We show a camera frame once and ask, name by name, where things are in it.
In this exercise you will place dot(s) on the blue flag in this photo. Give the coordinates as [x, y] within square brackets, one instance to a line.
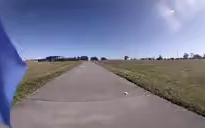
[3, 73]

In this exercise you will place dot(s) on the row of distant trees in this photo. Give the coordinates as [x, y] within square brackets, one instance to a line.
[61, 58]
[186, 57]

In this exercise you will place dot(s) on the grey concrete path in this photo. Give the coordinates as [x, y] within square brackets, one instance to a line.
[90, 106]

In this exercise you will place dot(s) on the dry grass field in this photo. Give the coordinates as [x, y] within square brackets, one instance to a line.
[43, 71]
[176, 80]

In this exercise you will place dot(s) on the small white object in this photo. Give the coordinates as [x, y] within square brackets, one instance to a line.
[125, 93]

